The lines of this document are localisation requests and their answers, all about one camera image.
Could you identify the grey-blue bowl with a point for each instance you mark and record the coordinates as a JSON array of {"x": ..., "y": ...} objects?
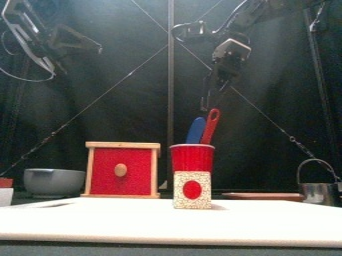
[{"x": 53, "y": 181}]

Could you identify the red plastic cup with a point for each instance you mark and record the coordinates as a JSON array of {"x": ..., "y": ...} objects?
[{"x": 191, "y": 158}]

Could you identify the toy sushi roll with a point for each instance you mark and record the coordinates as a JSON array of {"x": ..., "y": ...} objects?
[{"x": 192, "y": 190}]

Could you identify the white cutting board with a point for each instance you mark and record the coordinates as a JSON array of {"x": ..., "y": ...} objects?
[{"x": 111, "y": 220}]

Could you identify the wooden box with red drawer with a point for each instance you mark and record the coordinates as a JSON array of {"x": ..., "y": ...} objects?
[{"x": 120, "y": 170}]

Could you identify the brown square tray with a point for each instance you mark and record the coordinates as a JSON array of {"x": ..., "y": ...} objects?
[{"x": 262, "y": 196}]

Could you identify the vertical metal frame pole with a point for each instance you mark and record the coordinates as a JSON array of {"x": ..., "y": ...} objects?
[{"x": 170, "y": 83}]

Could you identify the slanted black frame post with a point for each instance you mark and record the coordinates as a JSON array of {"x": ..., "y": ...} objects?
[{"x": 319, "y": 86}]

